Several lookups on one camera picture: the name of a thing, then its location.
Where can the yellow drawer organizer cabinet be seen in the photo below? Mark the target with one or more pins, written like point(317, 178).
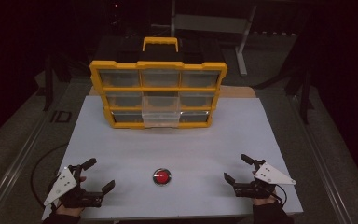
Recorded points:
point(161, 65)

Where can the person's right hand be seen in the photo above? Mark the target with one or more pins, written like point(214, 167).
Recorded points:
point(263, 200)

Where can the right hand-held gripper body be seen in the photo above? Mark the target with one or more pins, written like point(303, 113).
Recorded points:
point(270, 176)

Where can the grey metal desk frame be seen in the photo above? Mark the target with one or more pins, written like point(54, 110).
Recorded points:
point(211, 23)

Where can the black stand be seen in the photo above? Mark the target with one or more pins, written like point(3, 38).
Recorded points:
point(48, 87)
point(306, 99)

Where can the metal floor rail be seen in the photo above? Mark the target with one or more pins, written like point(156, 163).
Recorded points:
point(323, 161)
point(18, 161)

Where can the red round button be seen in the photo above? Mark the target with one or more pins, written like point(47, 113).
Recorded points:
point(162, 177)

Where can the clear plastic drawer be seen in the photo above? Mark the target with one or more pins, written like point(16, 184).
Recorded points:
point(161, 120)

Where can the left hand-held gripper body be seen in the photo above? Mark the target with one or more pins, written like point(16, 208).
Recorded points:
point(62, 184)

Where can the person's left hand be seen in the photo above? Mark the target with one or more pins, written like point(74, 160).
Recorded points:
point(69, 211)

